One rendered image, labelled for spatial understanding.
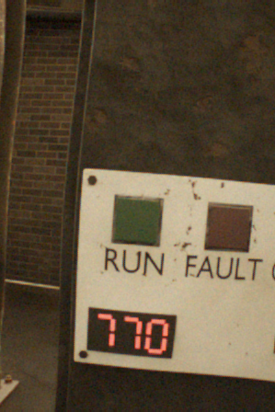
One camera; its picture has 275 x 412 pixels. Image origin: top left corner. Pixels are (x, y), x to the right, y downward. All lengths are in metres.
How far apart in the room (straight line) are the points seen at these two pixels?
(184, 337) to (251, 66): 0.26
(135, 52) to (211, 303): 0.24
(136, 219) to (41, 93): 6.25
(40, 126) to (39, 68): 0.62
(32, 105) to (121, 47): 6.21
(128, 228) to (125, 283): 0.05
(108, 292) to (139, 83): 0.19
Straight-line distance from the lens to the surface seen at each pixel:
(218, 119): 0.62
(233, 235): 0.60
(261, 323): 0.62
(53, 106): 6.78
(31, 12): 6.68
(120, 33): 0.64
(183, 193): 0.60
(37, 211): 6.79
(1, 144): 3.47
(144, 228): 0.60
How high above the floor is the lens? 1.24
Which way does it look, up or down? 3 degrees down
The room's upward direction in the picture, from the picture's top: 4 degrees clockwise
